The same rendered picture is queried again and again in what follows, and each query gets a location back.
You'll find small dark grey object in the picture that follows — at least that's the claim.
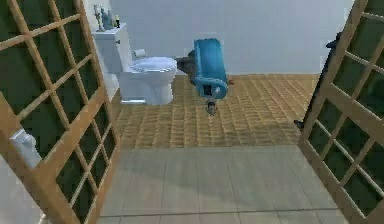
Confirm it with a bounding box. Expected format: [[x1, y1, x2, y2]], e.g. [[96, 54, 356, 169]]
[[205, 99, 218, 117]]

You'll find blue curved box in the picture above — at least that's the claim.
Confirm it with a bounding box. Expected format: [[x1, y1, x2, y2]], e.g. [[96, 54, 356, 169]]
[[187, 37, 230, 101]]

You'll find white toilet paper roll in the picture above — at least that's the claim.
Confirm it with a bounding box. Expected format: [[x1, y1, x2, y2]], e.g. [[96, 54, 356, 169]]
[[133, 48, 148, 60]]

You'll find blue grey bottle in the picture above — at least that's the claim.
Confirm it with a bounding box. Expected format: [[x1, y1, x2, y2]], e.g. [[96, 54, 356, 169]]
[[101, 7, 115, 31]]

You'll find grey candlestick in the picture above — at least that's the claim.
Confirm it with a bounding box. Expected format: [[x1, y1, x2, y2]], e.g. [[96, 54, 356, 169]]
[[92, 3, 105, 33]]

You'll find wooden lattice room door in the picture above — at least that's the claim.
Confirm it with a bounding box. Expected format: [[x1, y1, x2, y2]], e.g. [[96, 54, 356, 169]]
[[0, 0, 122, 224], [297, 0, 384, 224]]

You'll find black door handle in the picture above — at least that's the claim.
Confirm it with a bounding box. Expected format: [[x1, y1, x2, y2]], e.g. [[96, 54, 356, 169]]
[[325, 31, 343, 50]]

